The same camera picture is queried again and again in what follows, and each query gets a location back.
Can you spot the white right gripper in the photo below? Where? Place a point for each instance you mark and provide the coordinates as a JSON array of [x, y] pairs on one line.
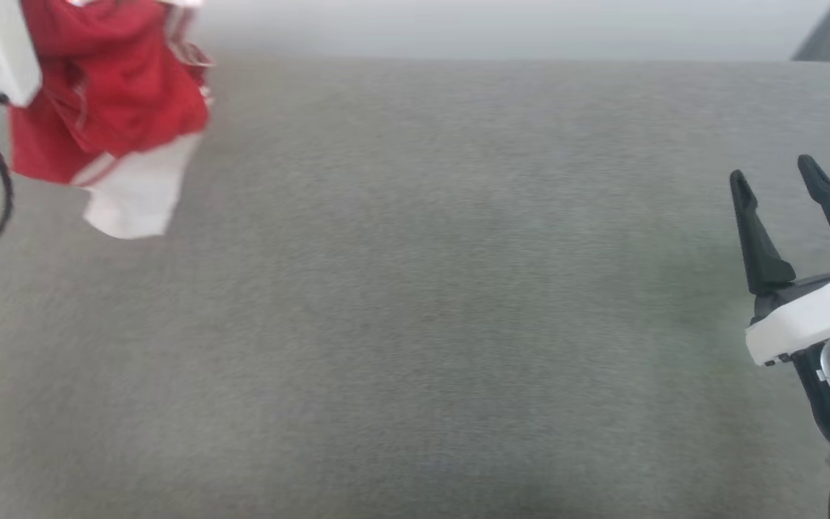
[[811, 317]]

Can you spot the red and white basketball jersey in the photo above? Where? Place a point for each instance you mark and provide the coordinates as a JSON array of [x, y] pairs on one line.
[[112, 94]]

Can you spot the grey fabric sofa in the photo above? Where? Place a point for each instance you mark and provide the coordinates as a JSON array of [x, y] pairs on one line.
[[415, 288]]

